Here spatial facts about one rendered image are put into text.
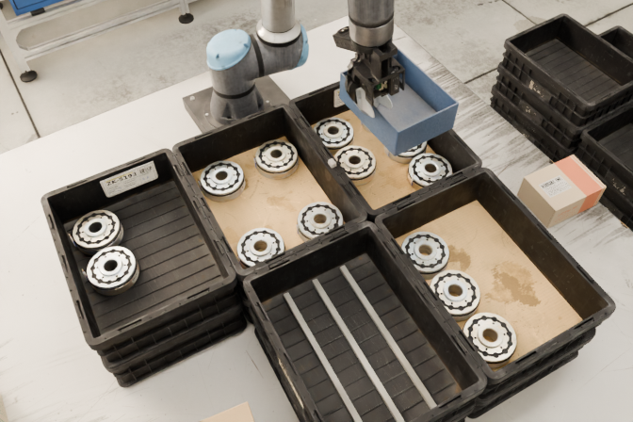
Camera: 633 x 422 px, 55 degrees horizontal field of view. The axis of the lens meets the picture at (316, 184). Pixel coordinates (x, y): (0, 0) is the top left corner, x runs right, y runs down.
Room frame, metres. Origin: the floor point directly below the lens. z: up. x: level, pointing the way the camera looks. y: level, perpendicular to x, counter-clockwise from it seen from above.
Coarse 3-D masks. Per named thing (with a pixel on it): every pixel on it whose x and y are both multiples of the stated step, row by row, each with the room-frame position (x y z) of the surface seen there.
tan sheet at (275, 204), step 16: (224, 160) 0.99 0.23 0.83; (240, 160) 0.99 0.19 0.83; (256, 176) 0.94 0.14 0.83; (288, 176) 0.94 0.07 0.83; (304, 176) 0.94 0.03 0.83; (256, 192) 0.89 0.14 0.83; (272, 192) 0.89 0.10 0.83; (288, 192) 0.89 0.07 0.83; (304, 192) 0.89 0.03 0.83; (320, 192) 0.89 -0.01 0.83; (224, 208) 0.85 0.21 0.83; (240, 208) 0.84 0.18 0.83; (256, 208) 0.84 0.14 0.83; (272, 208) 0.84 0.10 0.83; (288, 208) 0.84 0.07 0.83; (224, 224) 0.80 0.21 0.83; (240, 224) 0.80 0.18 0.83; (256, 224) 0.80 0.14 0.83; (272, 224) 0.80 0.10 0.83; (288, 224) 0.80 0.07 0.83; (288, 240) 0.75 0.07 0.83
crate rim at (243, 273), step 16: (256, 112) 1.06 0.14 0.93; (272, 112) 1.06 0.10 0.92; (288, 112) 1.05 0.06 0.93; (224, 128) 1.01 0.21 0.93; (304, 128) 1.00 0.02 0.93; (176, 144) 0.96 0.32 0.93; (320, 160) 0.90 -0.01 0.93; (192, 176) 0.86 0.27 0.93; (336, 176) 0.85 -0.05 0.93; (208, 208) 0.77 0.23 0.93; (352, 224) 0.72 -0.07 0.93; (224, 240) 0.70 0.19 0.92; (320, 240) 0.68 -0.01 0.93; (272, 256) 0.65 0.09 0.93; (240, 272) 0.62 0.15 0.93
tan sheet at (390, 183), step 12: (348, 120) 1.12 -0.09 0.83; (360, 132) 1.08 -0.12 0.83; (360, 144) 1.03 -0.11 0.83; (372, 144) 1.03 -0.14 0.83; (384, 156) 0.99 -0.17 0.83; (384, 168) 0.96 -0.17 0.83; (396, 168) 0.95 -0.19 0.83; (372, 180) 0.92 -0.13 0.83; (384, 180) 0.92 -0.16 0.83; (396, 180) 0.92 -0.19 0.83; (372, 192) 0.88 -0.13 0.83; (384, 192) 0.88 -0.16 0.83; (396, 192) 0.88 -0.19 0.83; (408, 192) 0.88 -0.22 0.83; (372, 204) 0.85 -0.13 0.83; (384, 204) 0.84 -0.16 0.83
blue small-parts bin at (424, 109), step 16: (400, 64) 1.02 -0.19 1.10; (416, 64) 0.98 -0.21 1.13; (400, 80) 1.01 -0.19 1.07; (416, 80) 0.97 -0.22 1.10; (432, 80) 0.93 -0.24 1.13; (400, 96) 0.96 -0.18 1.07; (416, 96) 0.95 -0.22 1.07; (432, 96) 0.92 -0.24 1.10; (448, 96) 0.89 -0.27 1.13; (384, 112) 0.91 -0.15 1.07; (400, 112) 0.91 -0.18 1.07; (416, 112) 0.91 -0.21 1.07; (432, 112) 0.91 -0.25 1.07; (448, 112) 0.85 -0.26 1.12; (368, 128) 0.86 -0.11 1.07; (384, 128) 0.82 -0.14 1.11; (400, 128) 0.86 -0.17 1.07; (416, 128) 0.81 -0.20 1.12; (432, 128) 0.83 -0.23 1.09; (448, 128) 0.86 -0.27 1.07; (384, 144) 0.82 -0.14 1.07; (400, 144) 0.79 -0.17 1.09; (416, 144) 0.82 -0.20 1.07
